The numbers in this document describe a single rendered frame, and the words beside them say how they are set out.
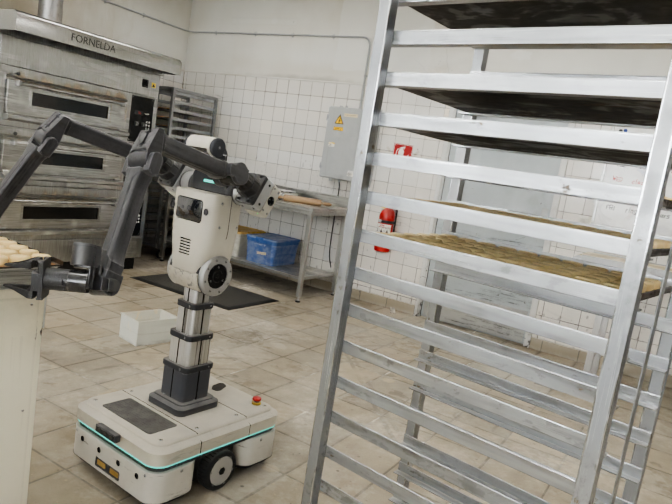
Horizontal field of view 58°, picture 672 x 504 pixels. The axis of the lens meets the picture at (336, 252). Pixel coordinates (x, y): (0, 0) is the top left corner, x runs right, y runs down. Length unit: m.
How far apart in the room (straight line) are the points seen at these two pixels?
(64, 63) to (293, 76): 2.34
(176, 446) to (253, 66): 5.30
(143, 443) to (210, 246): 0.73
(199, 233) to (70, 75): 3.41
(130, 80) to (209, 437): 4.08
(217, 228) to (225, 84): 5.04
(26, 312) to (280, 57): 5.31
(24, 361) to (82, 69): 3.94
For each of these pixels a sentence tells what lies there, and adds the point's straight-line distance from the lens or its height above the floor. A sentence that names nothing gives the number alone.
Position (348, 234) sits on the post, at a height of 1.14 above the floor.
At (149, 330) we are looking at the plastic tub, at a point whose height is 0.10.
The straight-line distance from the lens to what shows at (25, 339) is 1.90.
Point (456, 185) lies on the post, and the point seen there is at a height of 1.29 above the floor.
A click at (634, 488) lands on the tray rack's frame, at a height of 0.65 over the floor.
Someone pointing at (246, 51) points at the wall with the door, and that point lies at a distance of 7.13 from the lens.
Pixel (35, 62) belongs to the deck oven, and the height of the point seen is 1.70.
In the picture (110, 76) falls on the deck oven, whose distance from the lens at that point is 5.76.
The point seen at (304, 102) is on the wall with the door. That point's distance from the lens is 6.54.
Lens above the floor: 1.29
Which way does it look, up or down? 8 degrees down
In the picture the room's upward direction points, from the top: 9 degrees clockwise
